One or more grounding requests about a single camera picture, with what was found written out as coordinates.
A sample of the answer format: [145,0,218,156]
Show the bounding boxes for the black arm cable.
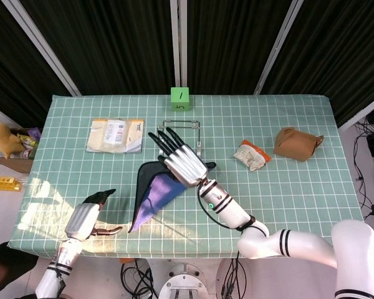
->
[196,183,271,239]
[51,249,66,297]

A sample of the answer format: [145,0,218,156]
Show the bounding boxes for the white orange snack packet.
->
[233,140,273,172]

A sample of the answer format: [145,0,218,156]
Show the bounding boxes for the purple and black cloth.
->
[127,160,218,234]

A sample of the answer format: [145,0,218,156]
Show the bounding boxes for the metal wire stand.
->
[157,120,204,157]

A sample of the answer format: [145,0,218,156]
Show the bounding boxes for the green grid tablecloth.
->
[7,94,366,260]

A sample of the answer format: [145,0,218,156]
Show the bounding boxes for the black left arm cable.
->
[51,249,66,297]

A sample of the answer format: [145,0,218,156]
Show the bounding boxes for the yellow plastic rack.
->
[0,175,23,192]

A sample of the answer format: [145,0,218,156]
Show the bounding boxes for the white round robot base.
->
[158,264,207,299]

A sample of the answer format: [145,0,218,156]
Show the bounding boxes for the black floor cable bundle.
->
[220,250,249,299]
[351,117,374,219]
[120,259,159,299]

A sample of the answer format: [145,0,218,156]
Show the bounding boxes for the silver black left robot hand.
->
[64,188,124,242]

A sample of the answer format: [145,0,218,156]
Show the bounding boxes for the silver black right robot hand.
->
[147,126,218,189]

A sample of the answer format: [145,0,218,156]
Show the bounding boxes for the black curtain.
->
[186,0,290,95]
[19,0,177,97]
[260,0,374,128]
[0,0,72,128]

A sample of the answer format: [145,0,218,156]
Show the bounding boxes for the yellow plush toy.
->
[0,121,23,160]

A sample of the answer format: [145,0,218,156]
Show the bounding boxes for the black fabric object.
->
[0,242,39,297]

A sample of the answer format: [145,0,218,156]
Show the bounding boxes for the colourful snack packages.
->
[16,126,43,160]

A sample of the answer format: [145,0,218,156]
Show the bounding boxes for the green number cube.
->
[170,87,190,112]

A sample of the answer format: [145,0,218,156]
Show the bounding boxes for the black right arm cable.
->
[196,183,271,239]

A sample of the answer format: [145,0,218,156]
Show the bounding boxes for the brown paper bag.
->
[273,126,325,163]

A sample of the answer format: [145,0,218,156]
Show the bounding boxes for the brown cardboard box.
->
[0,115,43,174]

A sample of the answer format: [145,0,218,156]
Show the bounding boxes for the white metal frame post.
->
[336,91,374,132]
[169,0,188,88]
[1,0,82,97]
[253,0,305,96]

